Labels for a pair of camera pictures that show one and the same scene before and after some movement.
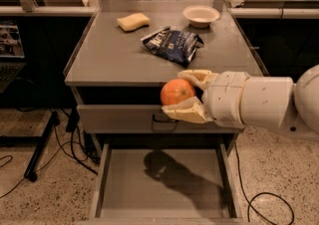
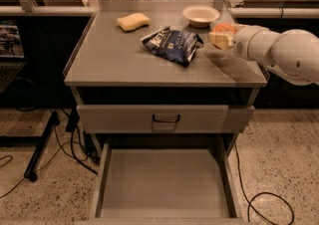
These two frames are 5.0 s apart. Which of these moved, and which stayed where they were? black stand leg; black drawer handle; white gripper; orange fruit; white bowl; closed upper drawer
Moved: orange fruit; white gripper
Stayed: black drawer handle; closed upper drawer; black stand leg; white bowl
